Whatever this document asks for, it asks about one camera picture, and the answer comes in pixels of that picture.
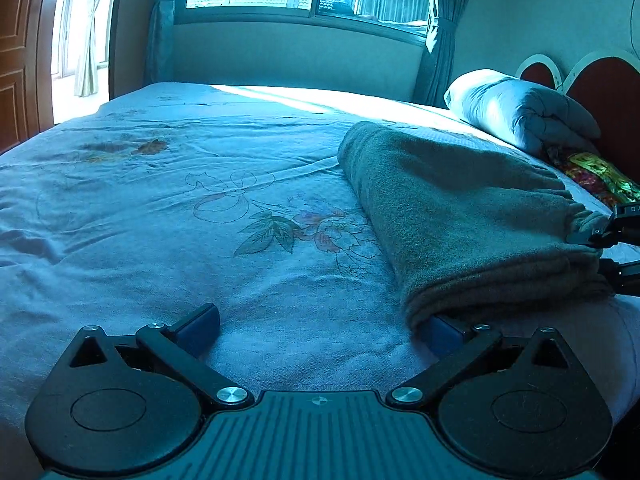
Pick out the white balcony curtain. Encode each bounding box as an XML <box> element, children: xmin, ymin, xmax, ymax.
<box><xmin>74</xmin><ymin>0</ymin><xmax>111</xmax><ymax>98</ymax></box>

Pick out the folded grey duvet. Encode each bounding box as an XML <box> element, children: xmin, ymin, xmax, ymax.
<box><xmin>444</xmin><ymin>69</ymin><xmax>601</xmax><ymax>156</ymax></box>

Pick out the brown wooden door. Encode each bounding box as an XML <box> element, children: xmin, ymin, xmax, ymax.
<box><xmin>0</xmin><ymin>0</ymin><xmax>56</xmax><ymax>156</ymax></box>

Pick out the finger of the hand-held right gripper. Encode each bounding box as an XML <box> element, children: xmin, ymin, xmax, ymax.
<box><xmin>567</xmin><ymin>202</ymin><xmax>640</xmax><ymax>249</ymax></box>
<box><xmin>598</xmin><ymin>259</ymin><xmax>640</xmax><ymax>297</ymax></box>

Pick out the red and white headboard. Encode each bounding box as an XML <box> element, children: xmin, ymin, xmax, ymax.
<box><xmin>515</xmin><ymin>49</ymin><xmax>640</xmax><ymax>183</ymax></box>

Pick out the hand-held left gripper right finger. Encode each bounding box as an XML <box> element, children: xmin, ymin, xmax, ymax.
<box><xmin>386</xmin><ymin>315</ymin><xmax>571</xmax><ymax>408</ymax></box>

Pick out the thin wall cable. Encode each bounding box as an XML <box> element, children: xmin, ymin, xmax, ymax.
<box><xmin>622</xmin><ymin>0</ymin><xmax>640</xmax><ymax>56</ymax></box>

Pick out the teal curtain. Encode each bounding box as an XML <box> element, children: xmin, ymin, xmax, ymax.
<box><xmin>145</xmin><ymin>0</ymin><xmax>193</xmax><ymax>86</ymax></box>
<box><xmin>415</xmin><ymin>0</ymin><xmax>481</xmax><ymax>108</ymax></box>

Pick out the floral bed sheet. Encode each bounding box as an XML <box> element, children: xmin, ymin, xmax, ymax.
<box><xmin>0</xmin><ymin>81</ymin><xmax>640</xmax><ymax>461</ymax></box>

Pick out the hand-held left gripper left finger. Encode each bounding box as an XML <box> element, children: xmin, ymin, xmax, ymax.
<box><xmin>67</xmin><ymin>303</ymin><xmax>253</xmax><ymax>408</ymax></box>

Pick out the balcony window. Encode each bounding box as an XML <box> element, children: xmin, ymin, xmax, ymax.
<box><xmin>50</xmin><ymin>0</ymin><xmax>108</xmax><ymax>81</ymax></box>

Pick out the grey towel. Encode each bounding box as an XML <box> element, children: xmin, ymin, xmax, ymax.
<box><xmin>337</xmin><ymin>121</ymin><xmax>618</xmax><ymax>331</ymax></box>

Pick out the colourful patterned pillow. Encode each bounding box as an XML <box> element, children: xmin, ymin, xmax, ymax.
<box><xmin>542</xmin><ymin>145</ymin><xmax>640</xmax><ymax>208</ymax></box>

